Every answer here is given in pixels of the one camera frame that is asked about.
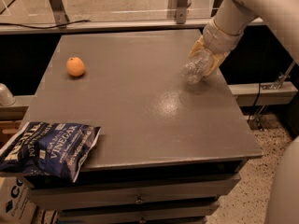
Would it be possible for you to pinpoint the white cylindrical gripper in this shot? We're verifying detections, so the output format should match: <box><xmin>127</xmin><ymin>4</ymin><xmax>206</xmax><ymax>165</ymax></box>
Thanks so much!
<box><xmin>189</xmin><ymin>19</ymin><xmax>243</xmax><ymax>77</ymax></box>

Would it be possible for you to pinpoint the grey drawer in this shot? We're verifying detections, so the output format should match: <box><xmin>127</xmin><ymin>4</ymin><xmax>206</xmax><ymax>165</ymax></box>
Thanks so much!
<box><xmin>59</xmin><ymin>200</ymin><xmax>219</xmax><ymax>224</ymax></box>
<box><xmin>29</xmin><ymin>174</ymin><xmax>241</xmax><ymax>211</ymax></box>

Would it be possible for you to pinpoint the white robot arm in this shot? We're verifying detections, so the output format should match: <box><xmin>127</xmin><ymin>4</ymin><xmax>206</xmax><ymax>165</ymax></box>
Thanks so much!
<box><xmin>190</xmin><ymin>0</ymin><xmax>299</xmax><ymax>224</ymax></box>

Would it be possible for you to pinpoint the grey drawer cabinet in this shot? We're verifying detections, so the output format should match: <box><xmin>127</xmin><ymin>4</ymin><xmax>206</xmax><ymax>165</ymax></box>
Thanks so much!
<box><xmin>19</xmin><ymin>28</ymin><xmax>264</xmax><ymax>224</ymax></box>

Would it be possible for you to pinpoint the white cup on ledge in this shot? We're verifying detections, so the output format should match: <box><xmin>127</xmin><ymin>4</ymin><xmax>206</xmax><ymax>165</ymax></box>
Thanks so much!
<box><xmin>0</xmin><ymin>83</ymin><xmax>16</xmax><ymax>106</ymax></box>

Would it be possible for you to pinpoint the black hanging cable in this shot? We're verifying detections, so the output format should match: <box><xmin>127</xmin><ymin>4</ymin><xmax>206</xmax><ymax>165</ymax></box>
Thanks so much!
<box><xmin>247</xmin><ymin>82</ymin><xmax>263</xmax><ymax>123</ymax></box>

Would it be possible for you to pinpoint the clear plastic water bottle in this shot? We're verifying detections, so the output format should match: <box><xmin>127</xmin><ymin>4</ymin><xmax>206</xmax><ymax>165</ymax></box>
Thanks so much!
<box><xmin>182</xmin><ymin>49</ymin><xmax>213</xmax><ymax>84</ymax></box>

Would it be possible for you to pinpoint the orange fruit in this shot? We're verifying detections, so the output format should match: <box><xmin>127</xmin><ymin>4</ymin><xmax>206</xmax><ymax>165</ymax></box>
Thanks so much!
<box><xmin>66</xmin><ymin>57</ymin><xmax>85</xmax><ymax>77</ymax></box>

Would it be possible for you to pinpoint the black cable on ledge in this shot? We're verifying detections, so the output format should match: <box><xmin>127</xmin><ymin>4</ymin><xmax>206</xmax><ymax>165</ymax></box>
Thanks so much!
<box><xmin>0</xmin><ymin>19</ymin><xmax>92</xmax><ymax>30</ymax></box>

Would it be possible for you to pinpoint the white cardboard box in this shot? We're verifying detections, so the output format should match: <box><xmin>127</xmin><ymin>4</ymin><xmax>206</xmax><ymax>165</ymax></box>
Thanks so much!
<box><xmin>0</xmin><ymin>177</ymin><xmax>36</xmax><ymax>224</ymax></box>

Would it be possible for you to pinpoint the blue vinegar chips bag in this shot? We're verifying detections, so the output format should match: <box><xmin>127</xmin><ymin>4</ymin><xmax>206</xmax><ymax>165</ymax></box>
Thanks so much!
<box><xmin>0</xmin><ymin>121</ymin><xmax>101</xmax><ymax>183</ymax></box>

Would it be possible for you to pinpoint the left metal bracket post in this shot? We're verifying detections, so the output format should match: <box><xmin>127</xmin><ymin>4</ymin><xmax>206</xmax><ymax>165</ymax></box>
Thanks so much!
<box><xmin>49</xmin><ymin>0</ymin><xmax>69</xmax><ymax>25</ymax></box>

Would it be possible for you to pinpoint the upper grey drawer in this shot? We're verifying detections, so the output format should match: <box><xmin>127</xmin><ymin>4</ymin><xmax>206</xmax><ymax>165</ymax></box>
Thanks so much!
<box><xmin>29</xmin><ymin>174</ymin><xmax>241</xmax><ymax>211</ymax></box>

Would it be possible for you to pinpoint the right metal bracket post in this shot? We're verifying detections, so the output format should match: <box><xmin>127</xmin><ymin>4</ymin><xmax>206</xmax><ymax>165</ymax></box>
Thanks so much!
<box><xmin>176</xmin><ymin>0</ymin><xmax>188</xmax><ymax>24</ymax></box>

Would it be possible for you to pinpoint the metal bracket post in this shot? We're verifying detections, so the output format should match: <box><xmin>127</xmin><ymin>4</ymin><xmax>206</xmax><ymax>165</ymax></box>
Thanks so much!
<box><xmin>176</xmin><ymin>0</ymin><xmax>188</xmax><ymax>24</ymax></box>
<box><xmin>49</xmin><ymin>0</ymin><xmax>69</xmax><ymax>25</ymax></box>

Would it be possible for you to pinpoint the lower grey drawer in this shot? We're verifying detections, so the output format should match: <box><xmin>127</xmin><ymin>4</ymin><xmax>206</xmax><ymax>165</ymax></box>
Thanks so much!
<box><xmin>59</xmin><ymin>200</ymin><xmax>219</xmax><ymax>224</ymax></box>

